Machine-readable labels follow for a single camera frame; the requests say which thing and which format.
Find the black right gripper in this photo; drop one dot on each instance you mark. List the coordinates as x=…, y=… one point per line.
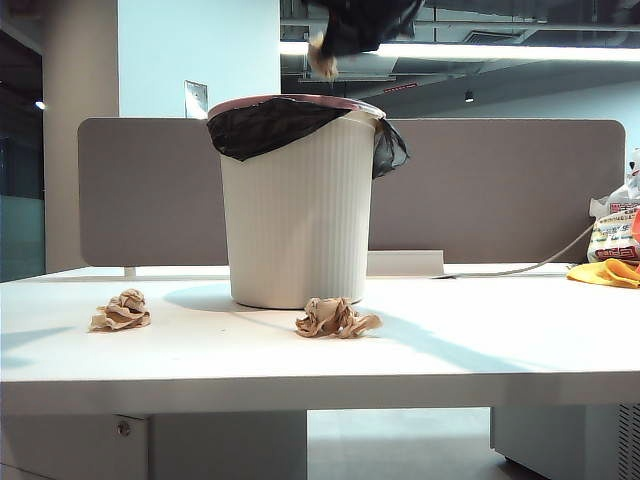
x=370, y=22

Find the brown paper ball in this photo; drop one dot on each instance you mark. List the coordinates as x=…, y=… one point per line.
x=121, y=311
x=324, y=59
x=330, y=319

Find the black trash bag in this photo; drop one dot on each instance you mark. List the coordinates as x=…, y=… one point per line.
x=260, y=129

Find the white ribbed trash can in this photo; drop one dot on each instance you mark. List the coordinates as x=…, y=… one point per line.
x=300, y=225

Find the red ceiling sign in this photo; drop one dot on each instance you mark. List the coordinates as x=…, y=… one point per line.
x=400, y=88

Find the ceiling light strip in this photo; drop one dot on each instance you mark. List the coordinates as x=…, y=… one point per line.
x=475, y=52

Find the black ceiling spot lamp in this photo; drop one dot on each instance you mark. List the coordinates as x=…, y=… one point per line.
x=468, y=96

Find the grey desk partition panel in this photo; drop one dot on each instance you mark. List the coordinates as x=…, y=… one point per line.
x=475, y=200

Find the white crinkled plastic wrapper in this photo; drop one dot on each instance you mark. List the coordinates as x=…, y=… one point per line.
x=634, y=171

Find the beige round column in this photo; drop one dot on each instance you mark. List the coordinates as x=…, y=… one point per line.
x=80, y=150

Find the printed plastic snack bag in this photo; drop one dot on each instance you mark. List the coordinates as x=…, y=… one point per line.
x=612, y=234

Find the orange cloth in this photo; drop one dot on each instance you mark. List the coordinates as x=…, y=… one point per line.
x=637, y=224

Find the yellow cloth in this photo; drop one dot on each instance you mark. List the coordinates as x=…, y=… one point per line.
x=595, y=273

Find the white partition foot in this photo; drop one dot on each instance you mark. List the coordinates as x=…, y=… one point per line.
x=129, y=272

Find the white vented cabinet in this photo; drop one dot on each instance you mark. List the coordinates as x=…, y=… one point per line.
x=550, y=435

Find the white drawer cabinet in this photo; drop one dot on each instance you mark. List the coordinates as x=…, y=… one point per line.
x=200, y=450

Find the round drawer lock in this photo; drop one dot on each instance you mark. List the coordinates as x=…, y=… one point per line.
x=123, y=428

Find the metal wall plate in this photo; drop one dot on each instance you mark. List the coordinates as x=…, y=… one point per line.
x=195, y=101

